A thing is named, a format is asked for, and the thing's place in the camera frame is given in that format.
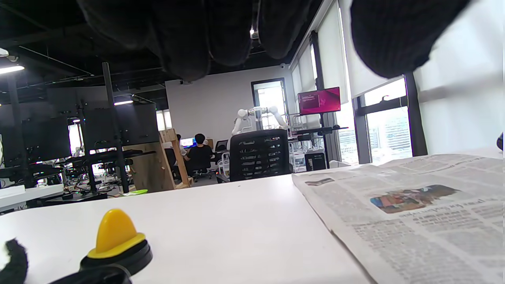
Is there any person's left hand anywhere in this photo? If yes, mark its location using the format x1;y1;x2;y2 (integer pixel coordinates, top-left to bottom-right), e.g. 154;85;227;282
77;0;470;81

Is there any yellow-knob sponge polish lid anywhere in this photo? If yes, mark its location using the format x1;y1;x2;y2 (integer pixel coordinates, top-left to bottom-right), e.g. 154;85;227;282
88;208;146;259

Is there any black round polish lid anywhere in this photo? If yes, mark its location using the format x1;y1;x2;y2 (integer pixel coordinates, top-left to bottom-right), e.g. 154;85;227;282
79;239;153;277

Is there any newspaper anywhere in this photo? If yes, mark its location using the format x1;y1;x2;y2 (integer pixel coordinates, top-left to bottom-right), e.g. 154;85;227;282
292;153;505;284

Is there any black metal pole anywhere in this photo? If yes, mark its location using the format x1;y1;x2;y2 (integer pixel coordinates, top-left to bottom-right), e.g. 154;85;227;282
101;62;130;194

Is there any black monitor stand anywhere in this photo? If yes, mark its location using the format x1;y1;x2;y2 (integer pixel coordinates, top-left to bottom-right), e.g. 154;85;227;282
309;31;349;170

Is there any black office chair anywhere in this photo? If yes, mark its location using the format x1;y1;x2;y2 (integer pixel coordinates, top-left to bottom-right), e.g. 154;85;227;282
216;129;294;183

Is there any white roller blind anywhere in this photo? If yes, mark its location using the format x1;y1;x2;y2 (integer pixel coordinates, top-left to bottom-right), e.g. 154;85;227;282
339;0;405;99
317;1;349;105

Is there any red screen monitor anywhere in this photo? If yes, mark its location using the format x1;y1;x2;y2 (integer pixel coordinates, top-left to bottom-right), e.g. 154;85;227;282
297;87;341;116

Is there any black computer tower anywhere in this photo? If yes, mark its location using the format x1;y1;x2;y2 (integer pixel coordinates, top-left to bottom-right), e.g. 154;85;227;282
304;153;327;172

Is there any white side table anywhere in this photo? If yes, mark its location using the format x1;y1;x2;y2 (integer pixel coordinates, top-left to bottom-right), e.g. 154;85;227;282
0;183;65;212

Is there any wooden frame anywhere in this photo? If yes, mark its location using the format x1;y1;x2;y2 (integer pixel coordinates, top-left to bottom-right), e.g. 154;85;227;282
122;128;195;193

